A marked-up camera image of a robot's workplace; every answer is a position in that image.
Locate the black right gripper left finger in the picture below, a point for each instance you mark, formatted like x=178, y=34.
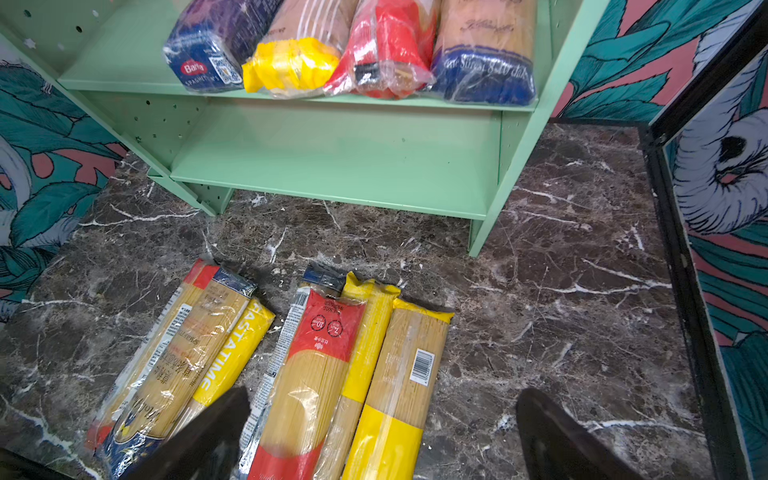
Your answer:
x=207, y=448

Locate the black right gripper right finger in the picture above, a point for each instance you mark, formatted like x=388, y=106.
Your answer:
x=555, y=446

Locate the blue yellow spaghetti bag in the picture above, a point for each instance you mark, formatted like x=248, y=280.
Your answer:
x=201, y=318

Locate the red white-label spaghetti bag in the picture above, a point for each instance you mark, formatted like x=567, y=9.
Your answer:
x=138, y=367

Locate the yellow Pastatime spaghetti bag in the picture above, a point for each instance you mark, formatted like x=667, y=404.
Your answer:
x=302, y=48

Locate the Ankara spaghetti bag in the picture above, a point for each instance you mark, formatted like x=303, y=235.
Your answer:
x=484, y=52

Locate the blue Barilla spaghetti bag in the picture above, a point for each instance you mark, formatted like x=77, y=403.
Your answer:
x=212, y=39

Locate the red spaghetti bag white label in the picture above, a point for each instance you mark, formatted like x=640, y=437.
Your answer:
x=389, y=50

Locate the red yellow spaghetti bag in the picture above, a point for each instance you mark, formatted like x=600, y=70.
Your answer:
x=308, y=388

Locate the green metal shelf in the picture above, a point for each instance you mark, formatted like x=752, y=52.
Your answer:
x=419, y=154

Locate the clear blue spaghetti bag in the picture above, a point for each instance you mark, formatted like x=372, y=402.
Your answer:
x=317, y=277

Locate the black enclosure frame post right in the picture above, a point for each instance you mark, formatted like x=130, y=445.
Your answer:
x=709, y=164

